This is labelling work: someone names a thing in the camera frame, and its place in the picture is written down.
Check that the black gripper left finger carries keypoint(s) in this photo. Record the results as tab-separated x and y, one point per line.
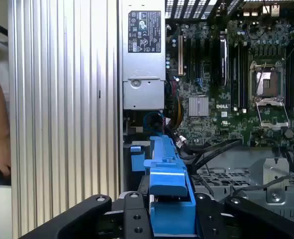
134	219

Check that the metal disk bay cage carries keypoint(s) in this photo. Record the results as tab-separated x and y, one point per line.
268	171

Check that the hard disk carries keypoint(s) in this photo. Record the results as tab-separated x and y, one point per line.
169	179

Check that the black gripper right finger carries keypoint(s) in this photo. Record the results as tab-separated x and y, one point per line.
209	219

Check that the small silver chipset heatsink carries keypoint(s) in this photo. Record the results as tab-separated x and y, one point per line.
198	106

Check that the green motherboard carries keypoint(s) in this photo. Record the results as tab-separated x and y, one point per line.
211	129

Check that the open grey PC case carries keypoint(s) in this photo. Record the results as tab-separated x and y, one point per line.
236	159

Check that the white expansion slot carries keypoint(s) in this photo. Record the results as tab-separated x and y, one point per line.
180	54

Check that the silver power supply unit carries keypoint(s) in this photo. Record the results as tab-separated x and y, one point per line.
143	92

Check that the person's bare hand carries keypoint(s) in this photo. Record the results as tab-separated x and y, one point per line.
1	156

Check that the metal socket cover frame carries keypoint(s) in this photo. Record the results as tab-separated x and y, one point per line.
261	117

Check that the CPU socket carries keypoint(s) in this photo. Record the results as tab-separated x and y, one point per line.
269	84

